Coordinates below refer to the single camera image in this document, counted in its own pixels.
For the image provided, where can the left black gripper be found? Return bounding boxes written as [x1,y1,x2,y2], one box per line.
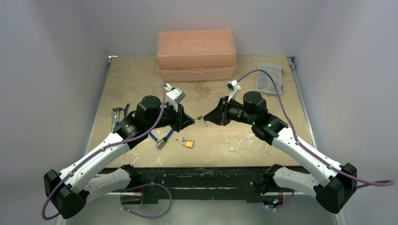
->
[146,100,194,132]

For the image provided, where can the small silver keys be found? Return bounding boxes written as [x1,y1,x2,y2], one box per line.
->
[195,115,208,127]

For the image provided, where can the blue cable lock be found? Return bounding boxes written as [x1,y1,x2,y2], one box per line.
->
[149,129,174,149]

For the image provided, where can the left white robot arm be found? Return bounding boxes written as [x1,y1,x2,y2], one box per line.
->
[41,91,194,220]

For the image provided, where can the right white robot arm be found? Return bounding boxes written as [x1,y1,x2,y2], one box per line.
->
[204,91,357,214]

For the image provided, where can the brass padlock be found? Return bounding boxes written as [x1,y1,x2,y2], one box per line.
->
[181,139,194,148]

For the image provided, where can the clear plastic organizer box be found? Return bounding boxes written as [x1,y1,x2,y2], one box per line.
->
[256,62,283,96]

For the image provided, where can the pink plastic toolbox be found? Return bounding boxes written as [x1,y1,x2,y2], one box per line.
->
[156,30,237,82]

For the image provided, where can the silver wrench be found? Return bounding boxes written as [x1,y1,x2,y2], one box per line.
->
[111,111,119,132]

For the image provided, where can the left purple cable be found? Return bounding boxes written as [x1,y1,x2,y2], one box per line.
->
[41,83,170,221]

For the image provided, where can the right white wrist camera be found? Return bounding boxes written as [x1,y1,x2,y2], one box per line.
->
[226,80,241,102]

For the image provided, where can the blue handled pliers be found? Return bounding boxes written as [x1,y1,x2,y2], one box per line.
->
[123,103,130,119]

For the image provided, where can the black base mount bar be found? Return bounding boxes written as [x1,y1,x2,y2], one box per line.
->
[114,166,292,204]

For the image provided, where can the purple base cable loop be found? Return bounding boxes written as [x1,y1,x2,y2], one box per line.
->
[120,182,173,219]

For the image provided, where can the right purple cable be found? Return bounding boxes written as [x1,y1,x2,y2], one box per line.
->
[236,68,395,189]

